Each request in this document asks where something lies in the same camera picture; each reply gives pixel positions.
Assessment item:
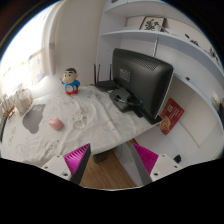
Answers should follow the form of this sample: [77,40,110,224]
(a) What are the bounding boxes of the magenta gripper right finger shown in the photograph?
[130,144,182,185]

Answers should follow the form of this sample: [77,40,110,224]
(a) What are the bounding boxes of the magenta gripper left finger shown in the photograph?
[42,144,91,185]

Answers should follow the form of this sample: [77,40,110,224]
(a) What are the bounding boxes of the pink computer mouse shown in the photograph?
[48,117,64,131]

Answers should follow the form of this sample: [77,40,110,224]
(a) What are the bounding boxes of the grey cat-shaped mouse pad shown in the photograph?
[22,104,46,134]

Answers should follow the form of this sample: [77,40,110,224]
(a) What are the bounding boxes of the white patterned tablecloth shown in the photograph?
[0,86,152,166]

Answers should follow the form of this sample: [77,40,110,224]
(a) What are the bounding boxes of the red booklet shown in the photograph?
[160,98,184,135]

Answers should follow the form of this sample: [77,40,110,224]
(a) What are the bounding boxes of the black computer monitor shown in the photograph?
[112,48,174,125]

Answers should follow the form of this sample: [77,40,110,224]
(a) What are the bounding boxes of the cartoon boy figurine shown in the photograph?
[60,68,80,96]

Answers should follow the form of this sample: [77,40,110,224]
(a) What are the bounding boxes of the black wifi router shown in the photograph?
[94,65,118,91]

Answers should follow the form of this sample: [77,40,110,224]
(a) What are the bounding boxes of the white curtain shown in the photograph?
[41,1,64,75]

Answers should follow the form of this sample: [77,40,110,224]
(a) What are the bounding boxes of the framed picture on shelf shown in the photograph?
[140,16,165,31]

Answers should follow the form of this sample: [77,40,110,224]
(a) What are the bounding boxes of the white wall shelf unit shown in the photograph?
[97,0,224,165]

